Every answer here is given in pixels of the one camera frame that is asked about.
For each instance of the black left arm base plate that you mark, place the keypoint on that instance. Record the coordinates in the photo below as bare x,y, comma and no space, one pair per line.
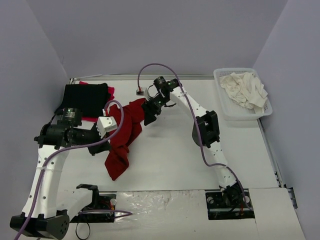
105,201

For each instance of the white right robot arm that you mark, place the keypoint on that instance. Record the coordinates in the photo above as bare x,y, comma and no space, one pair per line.
205,133

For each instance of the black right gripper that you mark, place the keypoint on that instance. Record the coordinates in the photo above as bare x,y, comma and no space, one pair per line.
150,111

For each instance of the folded black t-shirt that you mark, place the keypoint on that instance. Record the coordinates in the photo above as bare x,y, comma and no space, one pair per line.
70,98

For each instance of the folded red t-shirt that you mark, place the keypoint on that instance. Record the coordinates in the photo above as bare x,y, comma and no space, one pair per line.
93,99

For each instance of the white plastic laundry basket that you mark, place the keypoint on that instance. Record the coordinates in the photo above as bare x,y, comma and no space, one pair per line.
230,109

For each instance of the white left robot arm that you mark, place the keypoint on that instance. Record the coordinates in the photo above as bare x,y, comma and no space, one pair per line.
42,216

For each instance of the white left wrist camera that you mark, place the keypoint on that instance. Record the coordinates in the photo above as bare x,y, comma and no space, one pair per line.
105,124

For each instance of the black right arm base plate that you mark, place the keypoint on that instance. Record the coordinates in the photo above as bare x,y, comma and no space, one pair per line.
219,208

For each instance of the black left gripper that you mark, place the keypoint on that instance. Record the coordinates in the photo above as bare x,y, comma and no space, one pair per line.
99,146

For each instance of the white t-shirts pile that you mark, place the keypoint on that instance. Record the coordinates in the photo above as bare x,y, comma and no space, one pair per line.
246,90

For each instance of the red t-shirt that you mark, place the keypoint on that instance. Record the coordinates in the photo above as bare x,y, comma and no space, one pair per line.
93,99
117,160

